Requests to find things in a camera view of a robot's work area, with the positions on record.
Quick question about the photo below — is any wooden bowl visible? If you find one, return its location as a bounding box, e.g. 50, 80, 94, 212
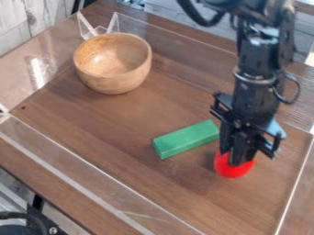
74, 33, 153, 95

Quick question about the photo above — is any green rectangular block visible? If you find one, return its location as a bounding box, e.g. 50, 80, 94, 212
153, 119, 220, 160

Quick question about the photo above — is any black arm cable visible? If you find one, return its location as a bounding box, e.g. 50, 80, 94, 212
176, 0, 303, 106

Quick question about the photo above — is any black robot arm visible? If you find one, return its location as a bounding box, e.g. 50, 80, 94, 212
200, 0, 299, 166

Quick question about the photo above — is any red felt strawberry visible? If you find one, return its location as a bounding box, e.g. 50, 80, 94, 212
214, 151, 257, 178

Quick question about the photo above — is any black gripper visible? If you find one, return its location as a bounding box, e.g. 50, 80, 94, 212
210, 73, 288, 166

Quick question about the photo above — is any black clamp mount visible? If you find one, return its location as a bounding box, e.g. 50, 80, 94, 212
0, 196, 69, 235

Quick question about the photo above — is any clear acrylic enclosure wall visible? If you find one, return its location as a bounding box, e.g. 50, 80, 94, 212
0, 14, 314, 235

